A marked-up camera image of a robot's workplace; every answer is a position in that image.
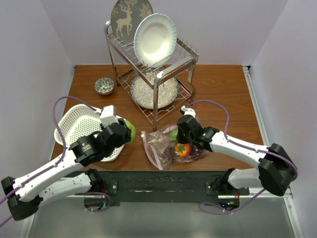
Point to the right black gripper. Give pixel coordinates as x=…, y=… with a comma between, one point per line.
x=179, y=138

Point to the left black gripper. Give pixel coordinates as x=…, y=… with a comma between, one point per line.
x=127, y=137

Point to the small green fake vegetable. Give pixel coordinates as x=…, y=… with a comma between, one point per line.
x=173, y=135

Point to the orange fake tomato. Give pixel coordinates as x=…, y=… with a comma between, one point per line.
x=183, y=150

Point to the clear zip top bag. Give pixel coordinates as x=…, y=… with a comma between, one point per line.
x=154, y=144

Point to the green fake cabbage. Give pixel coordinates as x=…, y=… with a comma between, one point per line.
x=133, y=131

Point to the dark red fake fruit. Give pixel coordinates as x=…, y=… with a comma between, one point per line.
x=169, y=153

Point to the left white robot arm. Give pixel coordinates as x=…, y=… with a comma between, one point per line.
x=25, y=195

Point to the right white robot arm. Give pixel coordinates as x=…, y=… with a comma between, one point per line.
x=271, y=167

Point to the purple fake eggplant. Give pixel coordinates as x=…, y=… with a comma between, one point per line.
x=170, y=129

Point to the white perforated plastic basket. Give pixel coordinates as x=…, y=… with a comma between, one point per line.
x=78, y=121

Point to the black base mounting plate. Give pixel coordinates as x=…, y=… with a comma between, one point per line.
x=161, y=186

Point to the small patterned bowl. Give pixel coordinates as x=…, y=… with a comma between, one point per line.
x=104, y=86

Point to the speckled plate lower shelf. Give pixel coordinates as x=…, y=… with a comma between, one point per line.
x=143, y=94

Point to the steel dish rack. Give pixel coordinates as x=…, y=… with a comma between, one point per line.
x=181, y=66

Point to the white fluted plate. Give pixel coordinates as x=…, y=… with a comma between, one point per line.
x=155, y=40

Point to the grey deer plate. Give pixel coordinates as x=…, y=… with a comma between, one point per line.
x=126, y=16

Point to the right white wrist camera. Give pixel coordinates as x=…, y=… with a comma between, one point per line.
x=187, y=111

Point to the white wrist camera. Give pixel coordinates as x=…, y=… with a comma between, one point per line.
x=108, y=116
x=187, y=111

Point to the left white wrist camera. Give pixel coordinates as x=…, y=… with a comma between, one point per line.
x=108, y=116

